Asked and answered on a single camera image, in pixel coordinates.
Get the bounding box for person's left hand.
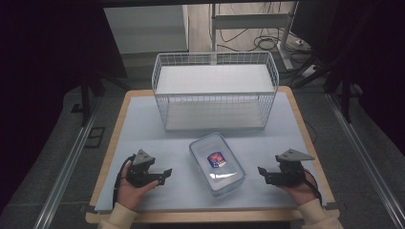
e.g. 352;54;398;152
116;161;160;212

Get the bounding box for black floor cables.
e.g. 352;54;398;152
216;2;316;80

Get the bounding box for white wire two-tier shelf rack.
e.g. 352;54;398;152
151;51;281;133

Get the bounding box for black metal stand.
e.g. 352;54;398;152
70;71;132;128
292;53;364;124

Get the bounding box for white cabinet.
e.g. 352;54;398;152
102;4;190;55

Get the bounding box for aluminium floor rail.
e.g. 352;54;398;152
32;94;103;229
325;91;405;229

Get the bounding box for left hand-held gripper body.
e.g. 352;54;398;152
126;149;164;189

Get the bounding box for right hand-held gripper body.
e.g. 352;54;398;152
266;148;316;188

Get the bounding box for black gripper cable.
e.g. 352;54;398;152
112;154;137;210
302;169;324;205

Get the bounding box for clear plastic lidded food container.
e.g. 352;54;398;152
188;132;247;198

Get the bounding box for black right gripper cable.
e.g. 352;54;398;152
302;169;324;205

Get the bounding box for person's right hand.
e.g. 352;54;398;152
277;171;320;207

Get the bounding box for white table mat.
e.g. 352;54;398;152
95;90;330;213

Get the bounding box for white metal desk frame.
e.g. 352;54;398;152
209;1;301;72

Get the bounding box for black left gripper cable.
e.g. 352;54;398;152
112;154;137;210

